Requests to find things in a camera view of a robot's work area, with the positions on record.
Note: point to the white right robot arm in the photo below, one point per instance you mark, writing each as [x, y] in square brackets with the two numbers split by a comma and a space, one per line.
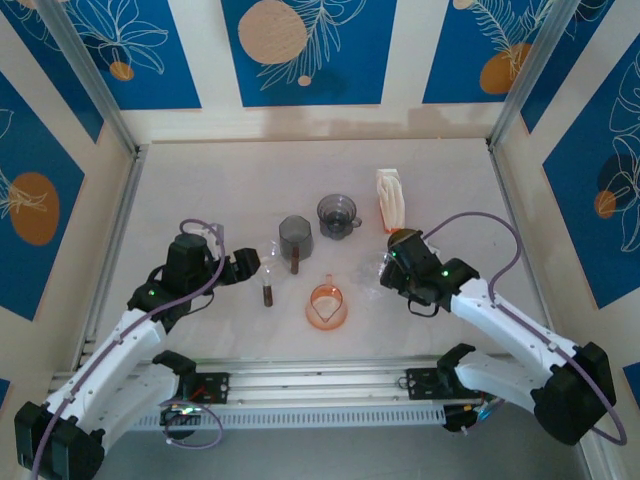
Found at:
[505, 320]

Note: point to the orange translucent pitcher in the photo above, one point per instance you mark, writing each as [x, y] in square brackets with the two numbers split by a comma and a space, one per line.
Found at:
[326, 310]

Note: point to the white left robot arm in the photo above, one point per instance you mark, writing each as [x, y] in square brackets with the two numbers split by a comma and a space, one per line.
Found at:
[120, 350]

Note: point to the aluminium frame post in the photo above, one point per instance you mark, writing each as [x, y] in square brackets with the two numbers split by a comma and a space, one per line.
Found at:
[531, 75]
[91, 75]

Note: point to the dark olive glass pot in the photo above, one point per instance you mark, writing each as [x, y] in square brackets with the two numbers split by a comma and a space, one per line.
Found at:
[406, 233]

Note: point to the electronics board with green light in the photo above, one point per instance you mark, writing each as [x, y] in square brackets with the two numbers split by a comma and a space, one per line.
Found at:
[181, 414]
[465, 417]

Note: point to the white coffee filter stack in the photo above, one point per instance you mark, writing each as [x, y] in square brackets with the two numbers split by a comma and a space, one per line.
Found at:
[391, 197]

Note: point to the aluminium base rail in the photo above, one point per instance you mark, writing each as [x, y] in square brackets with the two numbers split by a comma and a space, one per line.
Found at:
[320, 380]

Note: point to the aluminium side rail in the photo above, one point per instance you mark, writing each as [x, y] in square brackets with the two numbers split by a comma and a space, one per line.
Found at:
[506, 195]
[132, 185]

